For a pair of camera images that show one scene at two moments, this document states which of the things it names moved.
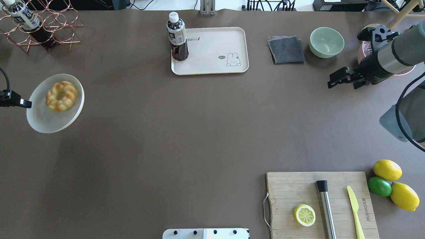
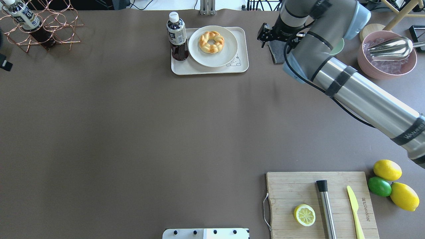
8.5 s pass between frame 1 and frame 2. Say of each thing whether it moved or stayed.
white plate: moved
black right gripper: moved
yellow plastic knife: stayed
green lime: stayed
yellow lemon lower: stayed
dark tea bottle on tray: stayed
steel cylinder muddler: stayed
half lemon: stayed
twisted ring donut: moved
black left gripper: moved
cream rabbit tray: stayed
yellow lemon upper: stayed
